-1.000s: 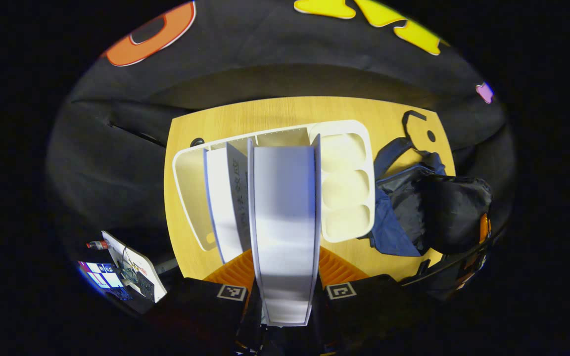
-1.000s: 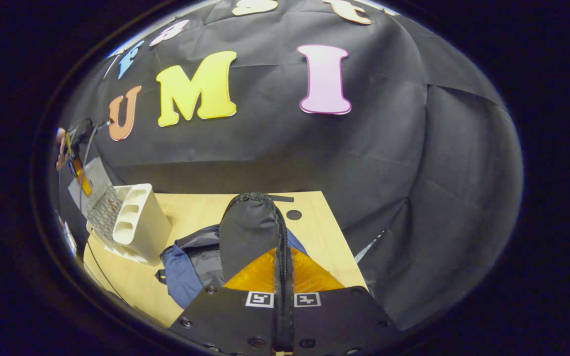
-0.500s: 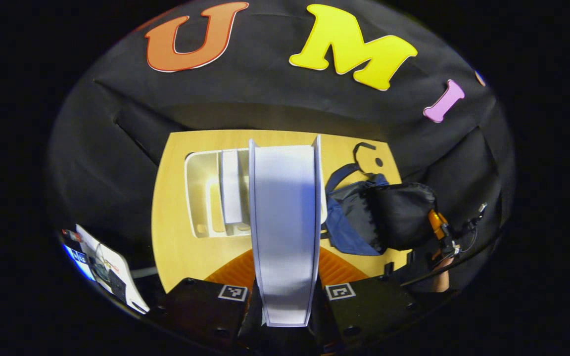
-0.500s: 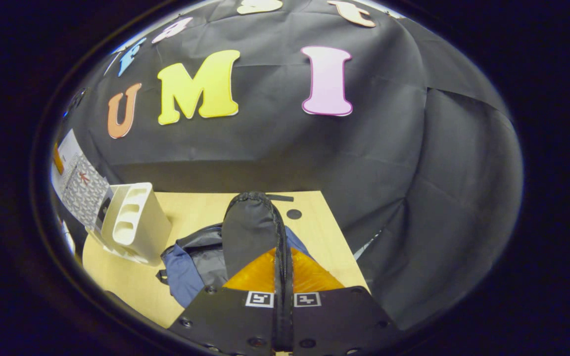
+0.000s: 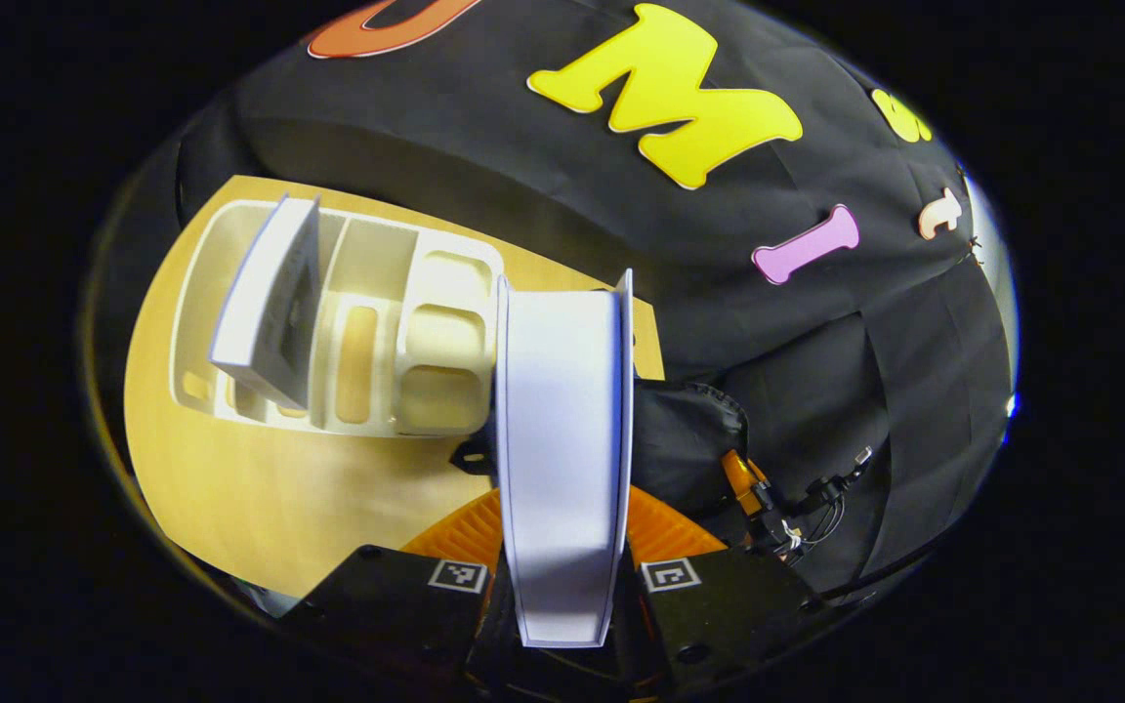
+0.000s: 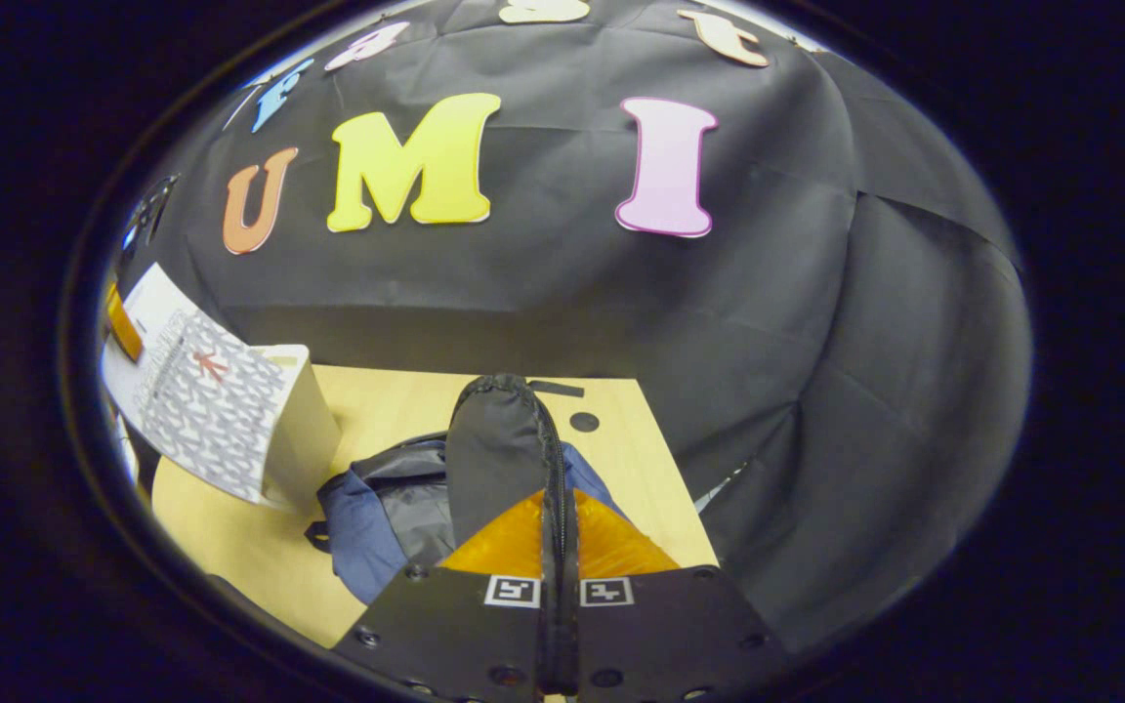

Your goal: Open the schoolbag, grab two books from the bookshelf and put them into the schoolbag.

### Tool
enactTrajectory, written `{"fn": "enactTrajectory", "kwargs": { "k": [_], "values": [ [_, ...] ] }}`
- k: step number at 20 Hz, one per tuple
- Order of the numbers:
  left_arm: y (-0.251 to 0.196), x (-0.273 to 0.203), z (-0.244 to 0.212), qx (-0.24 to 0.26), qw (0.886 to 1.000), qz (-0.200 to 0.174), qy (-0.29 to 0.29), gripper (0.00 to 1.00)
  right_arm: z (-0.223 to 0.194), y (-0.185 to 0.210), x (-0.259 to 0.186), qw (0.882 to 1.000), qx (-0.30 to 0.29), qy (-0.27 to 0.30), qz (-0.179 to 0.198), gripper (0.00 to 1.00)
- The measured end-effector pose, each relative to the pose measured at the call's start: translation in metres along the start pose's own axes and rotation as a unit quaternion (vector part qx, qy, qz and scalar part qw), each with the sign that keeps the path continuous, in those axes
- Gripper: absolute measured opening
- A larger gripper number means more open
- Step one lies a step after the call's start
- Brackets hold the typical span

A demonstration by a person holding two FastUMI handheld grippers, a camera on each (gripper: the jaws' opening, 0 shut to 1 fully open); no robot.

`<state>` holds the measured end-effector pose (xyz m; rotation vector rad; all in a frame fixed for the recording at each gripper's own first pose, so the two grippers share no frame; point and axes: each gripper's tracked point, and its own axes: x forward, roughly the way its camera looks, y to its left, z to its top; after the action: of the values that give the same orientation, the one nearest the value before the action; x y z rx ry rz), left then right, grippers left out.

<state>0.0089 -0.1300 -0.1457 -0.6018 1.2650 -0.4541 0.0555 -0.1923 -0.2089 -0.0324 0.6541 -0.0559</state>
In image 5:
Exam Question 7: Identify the grey book with dark picture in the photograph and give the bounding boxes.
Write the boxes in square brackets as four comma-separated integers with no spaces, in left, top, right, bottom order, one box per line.
[208,193,322,411]

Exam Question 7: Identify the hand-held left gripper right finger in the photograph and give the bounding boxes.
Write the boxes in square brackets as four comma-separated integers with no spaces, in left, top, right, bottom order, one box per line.
[621,485,822,699]

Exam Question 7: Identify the cream plastic bookshelf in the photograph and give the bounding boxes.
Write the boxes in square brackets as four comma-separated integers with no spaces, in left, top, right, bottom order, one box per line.
[169,198,507,438]

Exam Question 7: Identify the white book with green print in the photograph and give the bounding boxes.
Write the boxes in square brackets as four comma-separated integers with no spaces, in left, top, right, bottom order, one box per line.
[494,269,637,650]

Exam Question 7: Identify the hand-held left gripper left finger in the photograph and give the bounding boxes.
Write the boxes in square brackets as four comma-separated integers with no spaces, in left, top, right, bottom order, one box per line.
[284,488,517,684]

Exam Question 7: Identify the blue schoolbag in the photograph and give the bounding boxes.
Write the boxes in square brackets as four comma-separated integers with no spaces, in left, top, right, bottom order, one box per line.
[450,379,751,520]

